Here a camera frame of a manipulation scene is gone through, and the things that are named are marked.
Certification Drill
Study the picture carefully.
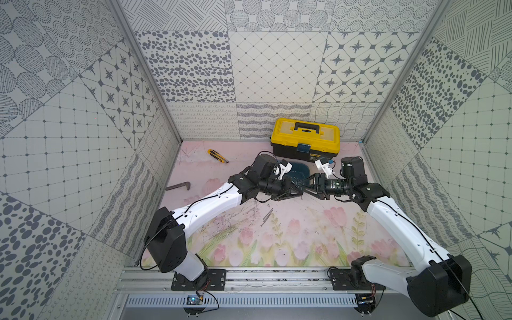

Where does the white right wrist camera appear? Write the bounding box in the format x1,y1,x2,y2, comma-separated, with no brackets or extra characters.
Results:
315,157,334,178

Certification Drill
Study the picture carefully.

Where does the yellow black utility knife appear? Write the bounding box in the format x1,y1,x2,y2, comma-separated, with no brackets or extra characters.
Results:
207,149,229,163

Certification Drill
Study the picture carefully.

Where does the teal plastic storage box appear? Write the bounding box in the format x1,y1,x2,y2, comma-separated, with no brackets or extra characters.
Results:
285,162,311,183

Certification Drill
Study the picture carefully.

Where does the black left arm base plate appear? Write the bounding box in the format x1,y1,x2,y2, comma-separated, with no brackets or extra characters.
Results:
171,269,227,291

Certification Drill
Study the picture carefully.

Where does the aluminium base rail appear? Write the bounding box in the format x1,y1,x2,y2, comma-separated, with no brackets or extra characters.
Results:
113,267,385,295

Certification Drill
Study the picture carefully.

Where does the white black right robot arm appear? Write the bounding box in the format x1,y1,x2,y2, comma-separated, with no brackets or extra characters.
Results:
300,157,472,317

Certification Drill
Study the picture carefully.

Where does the white perforated cable duct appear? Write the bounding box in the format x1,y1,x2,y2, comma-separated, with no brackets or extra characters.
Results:
125,293,357,308

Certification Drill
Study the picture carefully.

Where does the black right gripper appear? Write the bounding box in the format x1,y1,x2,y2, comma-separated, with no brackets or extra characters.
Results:
297,173,352,200

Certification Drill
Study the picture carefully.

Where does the steel nail pile right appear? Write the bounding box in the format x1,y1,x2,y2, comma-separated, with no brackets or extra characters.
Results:
261,208,273,226

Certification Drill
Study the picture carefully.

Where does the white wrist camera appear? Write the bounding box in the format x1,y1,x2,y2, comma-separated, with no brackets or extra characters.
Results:
315,157,334,178
275,160,293,180

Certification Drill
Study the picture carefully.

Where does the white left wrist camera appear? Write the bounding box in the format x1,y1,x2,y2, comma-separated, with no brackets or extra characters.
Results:
275,160,293,180

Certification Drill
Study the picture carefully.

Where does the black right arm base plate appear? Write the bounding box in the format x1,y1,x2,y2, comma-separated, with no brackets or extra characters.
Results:
327,255,386,291

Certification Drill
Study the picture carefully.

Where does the dark metal hex key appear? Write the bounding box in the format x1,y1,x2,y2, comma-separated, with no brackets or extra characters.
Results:
165,181,191,191

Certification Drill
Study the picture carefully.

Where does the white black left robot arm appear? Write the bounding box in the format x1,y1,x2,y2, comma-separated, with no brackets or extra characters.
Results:
141,152,303,285

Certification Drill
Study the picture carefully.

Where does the yellow black toolbox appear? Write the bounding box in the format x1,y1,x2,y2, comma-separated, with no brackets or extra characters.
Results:
271,118,341,162

